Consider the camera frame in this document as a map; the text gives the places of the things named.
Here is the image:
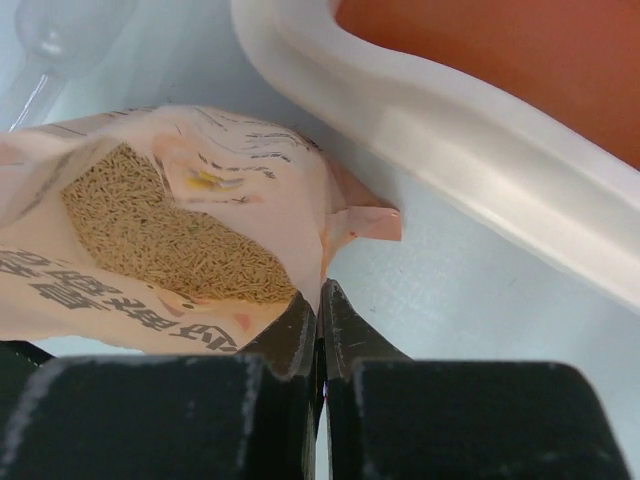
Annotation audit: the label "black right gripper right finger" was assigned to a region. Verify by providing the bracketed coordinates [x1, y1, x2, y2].
[319, 280, 630, 479]

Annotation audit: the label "pink cat litter bag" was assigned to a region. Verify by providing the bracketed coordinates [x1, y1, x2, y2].
[1, 106, 402, 354]

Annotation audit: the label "beige litter pellets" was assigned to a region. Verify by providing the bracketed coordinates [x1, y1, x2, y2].
[60, 144, 296, 304]

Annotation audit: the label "white and orange litter box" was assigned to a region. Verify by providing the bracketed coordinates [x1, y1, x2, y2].
[231, 1, 639, 309]

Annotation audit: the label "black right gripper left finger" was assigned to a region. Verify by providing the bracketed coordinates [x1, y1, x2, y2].
[1, 296, 317, 479]

